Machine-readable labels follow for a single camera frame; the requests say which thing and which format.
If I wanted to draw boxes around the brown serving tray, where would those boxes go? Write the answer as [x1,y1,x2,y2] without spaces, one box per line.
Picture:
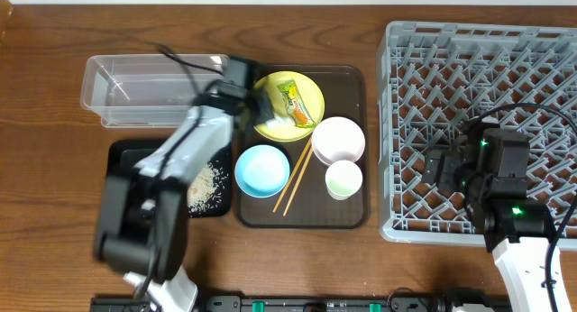
[234,64,371,229]

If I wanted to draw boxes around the clear plastic bin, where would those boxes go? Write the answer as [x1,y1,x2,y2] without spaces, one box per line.
[80,54,228,128]

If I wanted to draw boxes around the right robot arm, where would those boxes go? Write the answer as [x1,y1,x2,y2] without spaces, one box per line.
[422,123,571,311]

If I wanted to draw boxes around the white tissue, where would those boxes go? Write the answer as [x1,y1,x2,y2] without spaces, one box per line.
[265,115,294,129]

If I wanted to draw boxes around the grey dishwasher rack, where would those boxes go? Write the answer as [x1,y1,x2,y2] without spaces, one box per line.
[377,22,576,251]

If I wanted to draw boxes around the white cup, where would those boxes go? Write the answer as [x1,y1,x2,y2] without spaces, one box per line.
[325,161,363,200]

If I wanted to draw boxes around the yellow plate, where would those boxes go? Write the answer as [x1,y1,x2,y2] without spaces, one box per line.
[254,70,325,142]

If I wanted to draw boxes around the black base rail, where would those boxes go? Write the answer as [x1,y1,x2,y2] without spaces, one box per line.
[88,288,515,312]

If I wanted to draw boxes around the black waste tray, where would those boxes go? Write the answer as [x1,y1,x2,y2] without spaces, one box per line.
[106,138,233,218]

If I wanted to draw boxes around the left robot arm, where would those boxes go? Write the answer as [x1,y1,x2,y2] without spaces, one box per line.
[93,57,273,311]

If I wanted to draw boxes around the wooden chopstick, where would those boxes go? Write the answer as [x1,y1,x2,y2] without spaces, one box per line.
[272,136,312,213]
[283,146,313,216]

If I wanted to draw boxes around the rice leftovers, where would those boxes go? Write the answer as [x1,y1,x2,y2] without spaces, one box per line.
[187,163,224,214]

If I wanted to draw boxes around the light blue bowl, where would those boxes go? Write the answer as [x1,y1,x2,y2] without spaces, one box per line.
[234,144,290,198]

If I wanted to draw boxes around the green snack wrapper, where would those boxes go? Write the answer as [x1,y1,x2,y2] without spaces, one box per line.
[277,79,316,128]

